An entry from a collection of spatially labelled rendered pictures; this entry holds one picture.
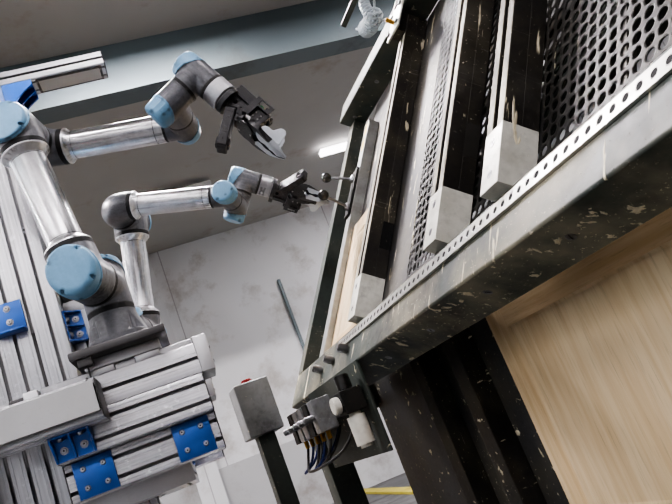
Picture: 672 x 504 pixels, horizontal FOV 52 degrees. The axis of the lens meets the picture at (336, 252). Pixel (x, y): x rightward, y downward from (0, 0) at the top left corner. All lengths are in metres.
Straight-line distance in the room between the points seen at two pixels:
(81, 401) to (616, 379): 1.08
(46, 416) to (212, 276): 7.98
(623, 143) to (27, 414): 1.25
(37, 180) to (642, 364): 1.36
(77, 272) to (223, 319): 7.74
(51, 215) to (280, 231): 8.13
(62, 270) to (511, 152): 1.01
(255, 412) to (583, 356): 1.23
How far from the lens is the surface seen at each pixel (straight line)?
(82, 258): 1.63
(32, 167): 1.79
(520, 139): 1.22
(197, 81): 1.76
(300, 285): 9.52
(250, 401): 2.33
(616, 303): 1.32
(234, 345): 9.26
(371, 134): 2.61
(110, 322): 1.73
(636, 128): 0.89
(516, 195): 1.11
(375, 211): 1.95
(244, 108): 1.74
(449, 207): 1.40
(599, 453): 1.52
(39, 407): 1.60
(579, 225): 1.01
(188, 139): 1.89
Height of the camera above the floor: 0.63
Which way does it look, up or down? 15 degrees up
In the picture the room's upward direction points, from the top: 22 degrees counter-clockwise
